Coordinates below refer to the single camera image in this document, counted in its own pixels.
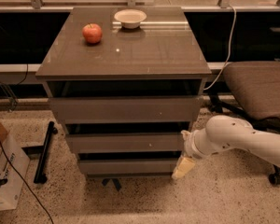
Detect grey middle drawer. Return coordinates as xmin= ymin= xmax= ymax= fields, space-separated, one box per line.
xmin=65 ymin=121 xmax=190 ymax=153

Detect grey drawer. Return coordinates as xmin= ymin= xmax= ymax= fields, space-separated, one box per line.
xmin=65 ymin=121 xmax=190 ymax=153
xmin=49 ymin=79 xmax=202 ymax=124
xmin=77 ymin=151 xmax=181 ymax=175

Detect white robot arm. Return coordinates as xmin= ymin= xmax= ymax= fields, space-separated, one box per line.
xmin=172 ymin=115 xmax=280 ymax=179

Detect white bowl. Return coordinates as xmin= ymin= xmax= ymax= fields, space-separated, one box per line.
xmin=114 ymin=9 xmax=147 ymax=29

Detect grey bottom drawer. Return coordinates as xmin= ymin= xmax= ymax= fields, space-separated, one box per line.
xmin=77 ymin=151 xmax=181 ymax=175

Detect grey drawer cabinet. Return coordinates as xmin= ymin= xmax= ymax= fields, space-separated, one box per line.
xmin=36 ymin=7 xmax=211 ymax=185

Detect white cardboard box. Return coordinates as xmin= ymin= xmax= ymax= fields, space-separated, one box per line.
xmin=0 ymin=134 xmax=30 ymax=211

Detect grey top drawer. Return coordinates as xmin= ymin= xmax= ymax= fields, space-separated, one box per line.
xmin=49 ymin=79 xmax=202 ymax=124

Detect grey office chair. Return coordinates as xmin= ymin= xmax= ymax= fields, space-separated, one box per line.
xmin=206 ymin=61 xmax=280 ymax=186

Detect white cable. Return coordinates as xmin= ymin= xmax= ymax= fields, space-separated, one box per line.
xmin=203 ymin=4 xmax=237 ymax=91

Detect black cable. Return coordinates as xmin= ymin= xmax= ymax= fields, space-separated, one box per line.
xmin=0 ymin=125 xmax=55 ymax=224

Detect black metal bar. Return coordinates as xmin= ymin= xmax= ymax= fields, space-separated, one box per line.
xmin=34 ymin=121 xmax=58 ymax=184

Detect red apple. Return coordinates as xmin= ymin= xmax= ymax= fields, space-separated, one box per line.
xmin=82 ymin=23 xmax=103 ymax=44

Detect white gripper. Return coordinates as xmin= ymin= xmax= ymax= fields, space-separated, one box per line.
xmin=172 ymin=130 xmax=207 ymax=180

